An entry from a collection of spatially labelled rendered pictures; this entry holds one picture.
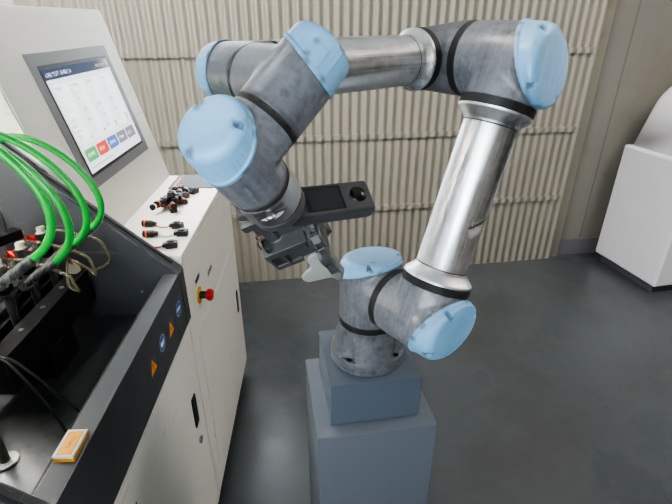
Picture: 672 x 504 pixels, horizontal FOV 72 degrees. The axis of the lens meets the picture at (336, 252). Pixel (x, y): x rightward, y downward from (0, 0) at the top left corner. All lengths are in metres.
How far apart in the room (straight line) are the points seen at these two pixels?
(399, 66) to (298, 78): 0.29
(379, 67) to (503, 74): 0.17
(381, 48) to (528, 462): 1.70
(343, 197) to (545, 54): 0.34
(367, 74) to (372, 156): 2.14
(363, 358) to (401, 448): 0.21
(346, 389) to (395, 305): 0.22
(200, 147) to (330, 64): 0.16
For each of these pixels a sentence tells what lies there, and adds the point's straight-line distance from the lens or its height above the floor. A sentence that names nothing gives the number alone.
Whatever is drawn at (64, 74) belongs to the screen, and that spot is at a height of 1.39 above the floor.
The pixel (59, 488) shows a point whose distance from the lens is 0.80.
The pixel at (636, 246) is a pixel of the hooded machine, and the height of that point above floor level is 0.24.
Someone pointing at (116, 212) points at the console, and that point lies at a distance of 1.49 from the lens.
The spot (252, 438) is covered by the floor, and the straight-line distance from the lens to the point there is 2.05.
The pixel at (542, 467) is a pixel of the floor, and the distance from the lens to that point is 2.09.
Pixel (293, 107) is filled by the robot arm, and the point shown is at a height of 1.44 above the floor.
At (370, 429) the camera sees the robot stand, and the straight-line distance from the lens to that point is 0.98.
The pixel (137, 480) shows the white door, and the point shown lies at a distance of 1.05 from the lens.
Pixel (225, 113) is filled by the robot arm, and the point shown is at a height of 1.44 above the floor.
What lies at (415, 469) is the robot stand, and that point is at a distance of 1.09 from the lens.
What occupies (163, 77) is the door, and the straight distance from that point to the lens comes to 2.71.
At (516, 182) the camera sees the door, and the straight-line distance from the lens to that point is 3.24.
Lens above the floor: 1.52
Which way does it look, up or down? 27 degrees down
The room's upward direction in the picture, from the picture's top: straight up
